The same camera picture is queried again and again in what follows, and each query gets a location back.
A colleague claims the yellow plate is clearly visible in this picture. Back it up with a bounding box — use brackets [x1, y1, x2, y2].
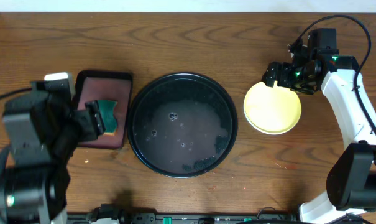
[243, 82, 301, 131]

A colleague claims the green yellow sponge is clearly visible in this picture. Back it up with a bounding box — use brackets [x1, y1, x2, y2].
[98, 100, 117, 135]

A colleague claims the mint plate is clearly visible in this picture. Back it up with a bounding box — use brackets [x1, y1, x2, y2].
[244, 113, 300, 135]

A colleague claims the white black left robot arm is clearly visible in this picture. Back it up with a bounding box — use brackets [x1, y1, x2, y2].
[0, 72, 104, 223]

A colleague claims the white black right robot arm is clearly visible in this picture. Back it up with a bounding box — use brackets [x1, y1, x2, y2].
[262, 28, 376, 223]

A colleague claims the black rectangular maroon tray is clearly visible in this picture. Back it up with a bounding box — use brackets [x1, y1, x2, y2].
[73, 70, 132, 149]

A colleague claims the round black tray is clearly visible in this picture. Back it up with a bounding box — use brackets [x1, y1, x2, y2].
[127, 73, 238, 178]

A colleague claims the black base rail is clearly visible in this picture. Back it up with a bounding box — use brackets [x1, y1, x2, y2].
[66, 203, 376, 224]

